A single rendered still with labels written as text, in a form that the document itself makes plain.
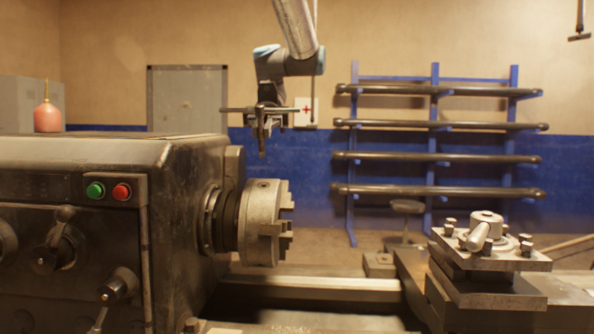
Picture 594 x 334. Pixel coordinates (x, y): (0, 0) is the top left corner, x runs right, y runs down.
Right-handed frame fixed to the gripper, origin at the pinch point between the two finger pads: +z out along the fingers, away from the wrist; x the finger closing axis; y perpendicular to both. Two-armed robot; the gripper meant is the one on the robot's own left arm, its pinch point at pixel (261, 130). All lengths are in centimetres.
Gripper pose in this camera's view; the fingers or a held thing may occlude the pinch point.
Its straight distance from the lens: 75.2
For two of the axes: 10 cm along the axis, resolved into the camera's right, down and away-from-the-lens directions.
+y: 0.0, 9.0, 4.4
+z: -0.3, 4.4, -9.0
